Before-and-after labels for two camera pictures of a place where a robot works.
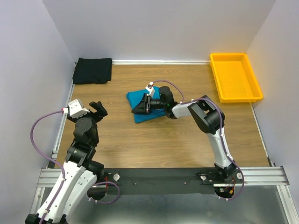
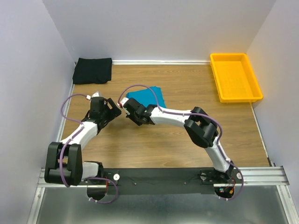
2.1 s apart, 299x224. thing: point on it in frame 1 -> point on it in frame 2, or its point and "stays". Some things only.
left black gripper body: (95, 119) -> (109, 114)
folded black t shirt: (92, 71) stays
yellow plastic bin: (234, 78) stays
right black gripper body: (157, 103) -> (134, 119)
